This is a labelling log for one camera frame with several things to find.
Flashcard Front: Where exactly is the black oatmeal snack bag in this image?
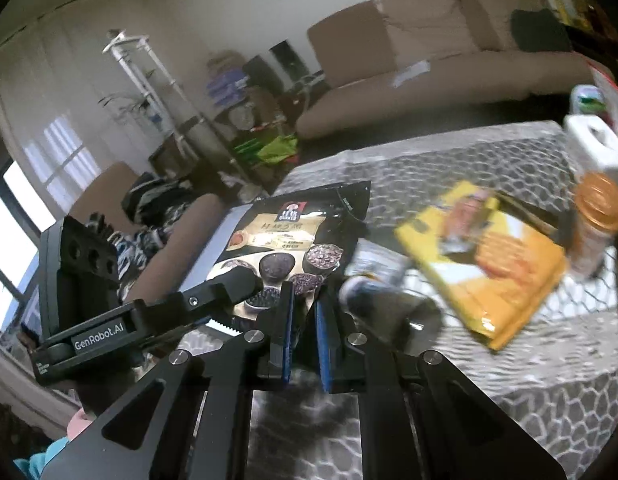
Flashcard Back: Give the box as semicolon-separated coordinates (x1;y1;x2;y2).
207;181;371;333

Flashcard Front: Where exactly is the small colourful snack packet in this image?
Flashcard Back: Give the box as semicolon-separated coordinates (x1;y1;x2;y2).
345;238;410;288

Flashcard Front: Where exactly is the green bag on floor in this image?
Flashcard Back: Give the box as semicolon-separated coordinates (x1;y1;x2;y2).
233;136;298;167

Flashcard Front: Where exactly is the yellow cracker snack bag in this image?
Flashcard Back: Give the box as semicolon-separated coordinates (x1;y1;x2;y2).
394;180;567;351

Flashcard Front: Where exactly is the patterned grey table cloth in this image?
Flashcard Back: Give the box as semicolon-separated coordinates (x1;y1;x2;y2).
177;119;618;480

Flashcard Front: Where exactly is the paper on sofa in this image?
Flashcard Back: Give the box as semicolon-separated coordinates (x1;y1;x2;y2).
391;60;430;88

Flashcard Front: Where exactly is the white clothes rack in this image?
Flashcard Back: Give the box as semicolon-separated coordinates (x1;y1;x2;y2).
103;28;205;160

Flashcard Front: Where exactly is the beige sofa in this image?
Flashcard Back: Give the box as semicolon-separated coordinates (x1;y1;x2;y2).
296;0;610;140

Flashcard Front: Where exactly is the clear jar with orange lid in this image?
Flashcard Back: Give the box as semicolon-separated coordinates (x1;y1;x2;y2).
569;172;618;281

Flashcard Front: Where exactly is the white tissue box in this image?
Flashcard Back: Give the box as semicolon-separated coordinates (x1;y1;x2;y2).
563;115;618;185

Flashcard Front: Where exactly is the green white wipes container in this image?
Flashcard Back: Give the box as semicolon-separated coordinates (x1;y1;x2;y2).
569;84;607;119

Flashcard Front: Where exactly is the black cushion on sofa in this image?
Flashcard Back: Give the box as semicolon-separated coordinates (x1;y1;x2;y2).
510;9;571;53

